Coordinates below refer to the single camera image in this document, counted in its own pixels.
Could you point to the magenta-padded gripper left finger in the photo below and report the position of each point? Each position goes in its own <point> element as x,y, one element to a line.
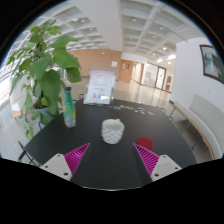
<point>68,163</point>

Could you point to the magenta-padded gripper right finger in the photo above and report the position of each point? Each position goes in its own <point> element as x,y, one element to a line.
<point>154,164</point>

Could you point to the green plastic drink bottle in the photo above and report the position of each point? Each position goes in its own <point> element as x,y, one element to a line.
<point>69,108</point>

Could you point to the flat round red coaster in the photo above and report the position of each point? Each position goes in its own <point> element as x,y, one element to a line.
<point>145,142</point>

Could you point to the black folding chair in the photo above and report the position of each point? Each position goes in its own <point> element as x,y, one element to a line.
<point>26,153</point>

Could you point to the small blue paper card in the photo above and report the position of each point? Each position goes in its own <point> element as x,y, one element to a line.
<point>150,113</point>

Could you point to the white dotted mug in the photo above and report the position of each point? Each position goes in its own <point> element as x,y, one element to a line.
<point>112,131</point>

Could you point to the small coloured paper card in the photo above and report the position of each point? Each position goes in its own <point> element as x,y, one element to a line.
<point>128,107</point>

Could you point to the small round paper card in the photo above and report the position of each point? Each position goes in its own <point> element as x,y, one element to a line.
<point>117,108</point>

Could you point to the green leafy potted plant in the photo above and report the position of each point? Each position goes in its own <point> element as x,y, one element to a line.
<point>50,83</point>

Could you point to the clear standing sign holder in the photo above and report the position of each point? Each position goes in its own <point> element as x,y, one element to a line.
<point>99,86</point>

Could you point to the framed landscape picture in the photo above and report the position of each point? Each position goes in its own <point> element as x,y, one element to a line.
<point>212,64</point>

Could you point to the group of ceiling lights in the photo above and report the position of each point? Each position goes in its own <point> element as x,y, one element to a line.
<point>134,19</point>

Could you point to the long white wall bench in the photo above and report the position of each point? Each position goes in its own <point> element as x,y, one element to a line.
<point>203,116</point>

